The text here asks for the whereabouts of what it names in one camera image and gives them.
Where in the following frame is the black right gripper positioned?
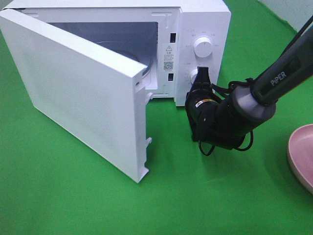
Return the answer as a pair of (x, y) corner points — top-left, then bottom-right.
(185, 67), (222, 141)

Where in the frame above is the white microwave door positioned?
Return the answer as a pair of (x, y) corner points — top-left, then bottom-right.
(0, 9), (151, 182)

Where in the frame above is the pink round plate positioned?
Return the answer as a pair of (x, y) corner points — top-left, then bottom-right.
(287, 124), (313, 194)

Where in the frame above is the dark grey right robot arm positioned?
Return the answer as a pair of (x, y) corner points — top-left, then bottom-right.
(185, 18), (313, 156)

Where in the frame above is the lower white microwave knob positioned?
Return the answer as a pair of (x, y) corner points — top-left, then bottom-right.
(189, 69), (198, 85)

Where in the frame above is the white microwave knob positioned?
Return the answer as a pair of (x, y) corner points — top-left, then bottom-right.
(193, 36), (213, 58)
(189, 69), (198, 85)

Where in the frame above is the upper white microwave knob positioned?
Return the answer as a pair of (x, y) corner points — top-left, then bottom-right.
(193, 36), (213, 58)

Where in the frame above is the white microwave oven body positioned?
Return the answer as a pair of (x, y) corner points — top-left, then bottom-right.
(2, 0), (231, 106)

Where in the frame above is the green table cloth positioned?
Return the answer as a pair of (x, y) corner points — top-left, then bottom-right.
(0, 0), (313, 235)

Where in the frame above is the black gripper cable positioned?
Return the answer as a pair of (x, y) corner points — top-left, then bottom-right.
(198, 17), (313, 156)

